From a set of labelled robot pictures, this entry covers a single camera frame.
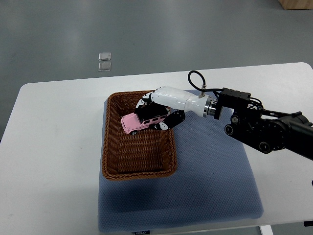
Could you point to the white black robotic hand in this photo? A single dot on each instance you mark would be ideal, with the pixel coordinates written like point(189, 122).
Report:
point(182, 101)

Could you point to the pink toy car black roof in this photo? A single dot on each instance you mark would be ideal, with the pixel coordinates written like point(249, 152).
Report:
point(143, 117)

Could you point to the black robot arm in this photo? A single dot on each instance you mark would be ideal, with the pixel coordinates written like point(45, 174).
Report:
point(262, 129)

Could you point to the brown wicker basket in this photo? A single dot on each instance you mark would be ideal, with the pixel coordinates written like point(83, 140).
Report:
point(148, 154)

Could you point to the blue-grey textured mat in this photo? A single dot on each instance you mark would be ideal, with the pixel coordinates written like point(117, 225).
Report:
point(213, 182)

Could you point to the wooden box corner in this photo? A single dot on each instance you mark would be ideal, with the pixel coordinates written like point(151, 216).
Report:
point(296, 4)

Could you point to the white table leg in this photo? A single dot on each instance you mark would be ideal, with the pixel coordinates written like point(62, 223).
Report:
point(266, 230)

